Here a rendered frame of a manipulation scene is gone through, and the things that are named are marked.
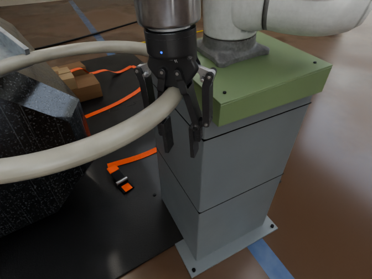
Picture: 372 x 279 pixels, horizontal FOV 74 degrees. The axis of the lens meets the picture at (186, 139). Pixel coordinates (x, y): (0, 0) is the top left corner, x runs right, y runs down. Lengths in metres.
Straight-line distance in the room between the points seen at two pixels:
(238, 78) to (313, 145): 1.36
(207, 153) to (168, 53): 0.39
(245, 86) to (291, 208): 1.00
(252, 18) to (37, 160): 0.56
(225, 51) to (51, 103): 0.70
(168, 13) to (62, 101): 0.85
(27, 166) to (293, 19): 0.59
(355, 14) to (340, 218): 1.13
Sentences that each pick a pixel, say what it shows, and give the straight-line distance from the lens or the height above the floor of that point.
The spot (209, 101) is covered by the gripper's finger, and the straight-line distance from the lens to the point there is 0.40.
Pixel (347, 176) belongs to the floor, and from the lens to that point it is 1.83.
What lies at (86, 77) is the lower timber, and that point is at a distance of 2.45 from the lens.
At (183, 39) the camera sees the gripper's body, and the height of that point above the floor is 1.05.
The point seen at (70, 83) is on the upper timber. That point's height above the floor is 0.20.
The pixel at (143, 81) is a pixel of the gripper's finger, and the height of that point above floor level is 0.97.
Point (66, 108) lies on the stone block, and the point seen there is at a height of 0.60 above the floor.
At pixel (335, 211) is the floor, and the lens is 1.61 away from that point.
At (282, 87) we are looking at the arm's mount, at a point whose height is 0.86.
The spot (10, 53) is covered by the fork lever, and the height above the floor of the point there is 0.92.
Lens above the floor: 1.17
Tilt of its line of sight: 41 degrees down
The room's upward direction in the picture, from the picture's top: straight up
